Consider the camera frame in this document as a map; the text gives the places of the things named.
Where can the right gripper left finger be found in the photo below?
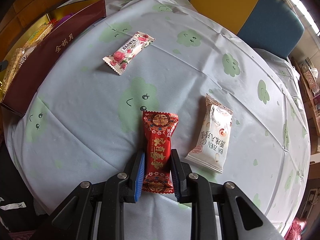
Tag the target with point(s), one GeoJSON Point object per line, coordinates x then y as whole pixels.
{"type": "Point", "coordinates": [96, 211]}

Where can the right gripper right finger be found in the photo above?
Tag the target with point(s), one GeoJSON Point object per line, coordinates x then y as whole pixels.
{"type": "Point", "coordinates": [218, 211]}

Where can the white ba zhen snack pack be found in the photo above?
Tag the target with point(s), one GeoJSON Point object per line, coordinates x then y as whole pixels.
{"type": "Point", "coordinates": [212, 144]}

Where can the red wedding candy pack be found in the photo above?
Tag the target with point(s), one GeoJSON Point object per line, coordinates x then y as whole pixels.
{"type": "Point", "coordinates": [158, 129]}

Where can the pink rose candy pack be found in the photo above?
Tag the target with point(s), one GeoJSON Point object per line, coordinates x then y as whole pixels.
{"type": "Point", "coordinates": [119, 60]}

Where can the purple snack pouch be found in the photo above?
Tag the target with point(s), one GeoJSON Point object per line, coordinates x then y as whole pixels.
{"type": "Point", "coordinates": [62, 20]}

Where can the puffed rice bar pack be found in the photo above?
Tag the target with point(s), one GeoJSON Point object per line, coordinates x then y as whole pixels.
{"type": "Point", "coordinates": [11, 71]}

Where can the yellow green cracker pack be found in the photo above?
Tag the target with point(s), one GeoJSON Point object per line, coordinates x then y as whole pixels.
{"type": "Point", "coordinates": [39, 35]}

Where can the white green patterned tablecloth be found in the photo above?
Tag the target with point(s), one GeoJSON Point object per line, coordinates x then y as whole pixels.
{"type": "Point", "coordinates": [85, 120]}

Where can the wooden side desk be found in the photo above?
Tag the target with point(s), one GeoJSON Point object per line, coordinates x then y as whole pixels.
{"type": "Point", "coordinates": [310, 108]}

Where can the red gold gift box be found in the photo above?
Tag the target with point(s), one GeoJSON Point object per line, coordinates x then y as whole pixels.
{"type": "Point", "coordinates": [38, 60]}

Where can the tissue box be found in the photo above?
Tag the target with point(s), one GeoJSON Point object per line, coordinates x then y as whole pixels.
{"type": "Point", "coordinates": [310, 73]}

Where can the grey yellow blue sofa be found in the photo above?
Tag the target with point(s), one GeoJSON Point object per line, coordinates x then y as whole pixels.
{"type": "Point", "coordinates": [265, 24]}

